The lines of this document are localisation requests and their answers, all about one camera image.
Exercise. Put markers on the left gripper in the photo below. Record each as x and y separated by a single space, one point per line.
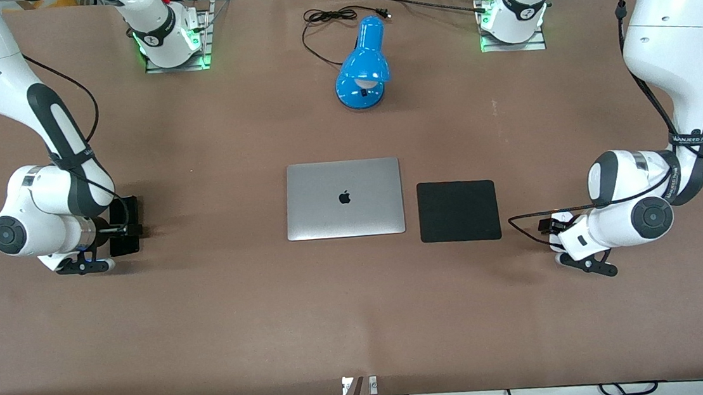
549 225

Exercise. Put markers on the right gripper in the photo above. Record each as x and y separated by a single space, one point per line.
117 227

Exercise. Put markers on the white computer mouse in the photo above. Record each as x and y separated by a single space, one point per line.
562 215

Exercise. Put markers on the black smartphone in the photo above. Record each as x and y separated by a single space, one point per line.
126 246

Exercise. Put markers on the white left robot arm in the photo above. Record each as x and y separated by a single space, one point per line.
668 36

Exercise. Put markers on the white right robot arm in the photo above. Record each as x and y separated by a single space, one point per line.
21 207

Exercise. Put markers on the black mouse pad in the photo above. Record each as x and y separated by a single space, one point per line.
458 211

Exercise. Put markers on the silver laptop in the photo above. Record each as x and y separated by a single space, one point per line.
327 212

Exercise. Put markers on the blue desk lamp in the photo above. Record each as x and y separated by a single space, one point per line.
365 62

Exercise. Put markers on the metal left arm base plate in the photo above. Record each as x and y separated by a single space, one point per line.
538 44

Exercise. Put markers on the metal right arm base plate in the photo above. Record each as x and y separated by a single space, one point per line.
204 26

